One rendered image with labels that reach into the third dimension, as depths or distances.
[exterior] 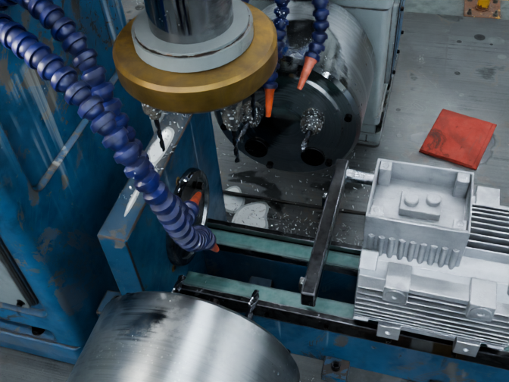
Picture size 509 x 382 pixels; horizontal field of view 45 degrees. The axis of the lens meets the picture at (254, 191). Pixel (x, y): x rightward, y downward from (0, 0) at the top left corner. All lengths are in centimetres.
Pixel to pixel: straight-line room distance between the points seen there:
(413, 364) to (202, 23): 59
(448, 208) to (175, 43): 39
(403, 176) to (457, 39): 88
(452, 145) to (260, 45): 75
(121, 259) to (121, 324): 13
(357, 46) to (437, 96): 46
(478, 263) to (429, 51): 89
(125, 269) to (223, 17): 34
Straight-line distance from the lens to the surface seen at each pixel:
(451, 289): 79
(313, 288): 81
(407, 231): 75
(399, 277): 78
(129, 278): 81
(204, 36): 64
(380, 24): 114
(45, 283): 86
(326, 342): 96
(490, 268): 80
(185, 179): 87
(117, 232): 75
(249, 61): 64
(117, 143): 49
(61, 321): 94
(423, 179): 82
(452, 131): 137
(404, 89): 148
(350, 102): 96
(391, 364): 98
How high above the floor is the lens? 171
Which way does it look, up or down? 48 degrees down
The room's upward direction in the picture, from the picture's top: 5 degrees counter-clockwise
